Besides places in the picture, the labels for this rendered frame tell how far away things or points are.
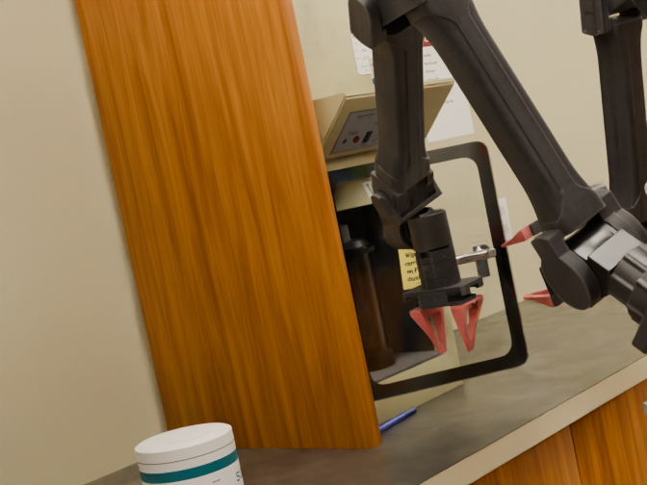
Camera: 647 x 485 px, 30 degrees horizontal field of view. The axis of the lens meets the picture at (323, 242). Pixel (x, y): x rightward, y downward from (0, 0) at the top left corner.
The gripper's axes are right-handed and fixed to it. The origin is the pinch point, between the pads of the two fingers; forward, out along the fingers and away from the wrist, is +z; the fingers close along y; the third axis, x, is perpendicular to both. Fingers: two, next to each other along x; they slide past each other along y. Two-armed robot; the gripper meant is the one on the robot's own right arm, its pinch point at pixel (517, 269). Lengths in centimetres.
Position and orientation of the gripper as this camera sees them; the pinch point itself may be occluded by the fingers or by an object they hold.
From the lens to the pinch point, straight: 209.4
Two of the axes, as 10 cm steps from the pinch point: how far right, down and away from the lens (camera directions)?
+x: -6.2, 3.3, -7.1
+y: -4.0, -9.1, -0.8
